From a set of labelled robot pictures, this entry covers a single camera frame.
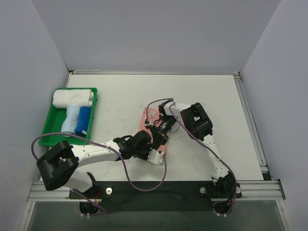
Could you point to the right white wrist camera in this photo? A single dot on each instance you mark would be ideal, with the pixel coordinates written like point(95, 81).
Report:
point(148, 123)

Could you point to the rolled dark blue towel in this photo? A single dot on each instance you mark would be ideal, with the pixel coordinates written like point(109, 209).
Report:
point(83, 121)

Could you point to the pink towel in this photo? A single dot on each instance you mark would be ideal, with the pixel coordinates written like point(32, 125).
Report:
point(153, 115)

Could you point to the light blue towel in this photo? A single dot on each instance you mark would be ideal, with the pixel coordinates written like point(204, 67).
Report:
point(70, 123)

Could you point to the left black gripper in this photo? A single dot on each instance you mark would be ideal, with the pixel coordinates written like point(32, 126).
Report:
point(137, 145)

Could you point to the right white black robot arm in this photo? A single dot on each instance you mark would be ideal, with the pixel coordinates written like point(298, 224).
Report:
point(195, 121)

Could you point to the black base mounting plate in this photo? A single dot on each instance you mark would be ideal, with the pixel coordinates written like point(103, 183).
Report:
point(171, 196)

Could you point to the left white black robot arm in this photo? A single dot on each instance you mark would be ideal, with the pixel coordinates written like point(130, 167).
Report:
point(58, 166)

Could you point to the aluminium front rail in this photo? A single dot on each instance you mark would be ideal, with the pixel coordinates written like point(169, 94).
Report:
point(252, 190)

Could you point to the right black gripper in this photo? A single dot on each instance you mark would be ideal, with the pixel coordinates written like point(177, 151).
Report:
point(158, 125)

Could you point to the rolled white towel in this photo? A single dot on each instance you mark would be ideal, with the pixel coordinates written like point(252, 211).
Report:
point(80, 97)

